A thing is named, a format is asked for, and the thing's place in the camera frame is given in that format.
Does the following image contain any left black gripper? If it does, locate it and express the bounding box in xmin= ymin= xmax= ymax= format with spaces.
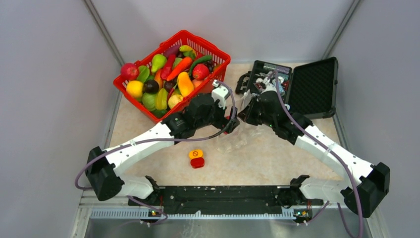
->
xmin=196 ymin=98 xmax=239 ymax=134

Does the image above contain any clear zip top bag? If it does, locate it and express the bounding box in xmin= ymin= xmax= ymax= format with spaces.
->
xmin=216 ymin=90 xmax=270 ymax=154

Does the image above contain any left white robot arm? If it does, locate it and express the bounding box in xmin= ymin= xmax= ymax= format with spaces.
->
xmin=76 ymin=80 xmax=237 ymax=205

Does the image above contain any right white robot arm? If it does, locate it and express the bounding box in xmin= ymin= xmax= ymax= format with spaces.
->
xmin=238 ymin=90 xmax=390 ymax=218

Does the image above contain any yellow orange toy mango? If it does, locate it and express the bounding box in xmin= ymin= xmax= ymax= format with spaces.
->
xmin=177 ymin=72 xmax=195 ymax=97

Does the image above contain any black open case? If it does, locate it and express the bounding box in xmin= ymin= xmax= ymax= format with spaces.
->
xmin=235 ymin=57 xmax=339 ymax=119

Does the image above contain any yellow and red button toy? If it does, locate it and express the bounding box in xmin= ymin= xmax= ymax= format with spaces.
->
xmin=189 ymin=149 xmax=205 ymax=169

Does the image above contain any green toy cucumber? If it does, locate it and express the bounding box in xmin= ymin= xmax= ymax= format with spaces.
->
xmin=189 ymin=55 xmax=212 ymax=76

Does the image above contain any red plastic basket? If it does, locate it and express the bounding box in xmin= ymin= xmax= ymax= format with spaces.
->
xmin=113 ymin=30 xmax=231 ymax=124

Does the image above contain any orange toy carrot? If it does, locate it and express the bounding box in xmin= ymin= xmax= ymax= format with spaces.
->
xmin=166 ymin=57 xmax=193 ymax=81

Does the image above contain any red toy chili pepper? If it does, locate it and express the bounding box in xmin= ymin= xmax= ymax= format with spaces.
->
xmin=160 ymin=54 xmax=176 ymax=81

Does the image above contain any green toy pear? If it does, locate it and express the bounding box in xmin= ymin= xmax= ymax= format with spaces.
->
xmin=151 ymin=54 xmax=167 ymax=73

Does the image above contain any yellow toy lemon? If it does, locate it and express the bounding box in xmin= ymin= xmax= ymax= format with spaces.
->
xmin=126 ymin=80 xmax=144 ymax=100

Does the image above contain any red toy apple on rim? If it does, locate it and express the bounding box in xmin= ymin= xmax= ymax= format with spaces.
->
xmin=120 ymin=62 xmax=140 ymax=81

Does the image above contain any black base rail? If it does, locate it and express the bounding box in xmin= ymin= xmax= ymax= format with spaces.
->
xmin=141 ymin=185 xmax=324 ymax=215

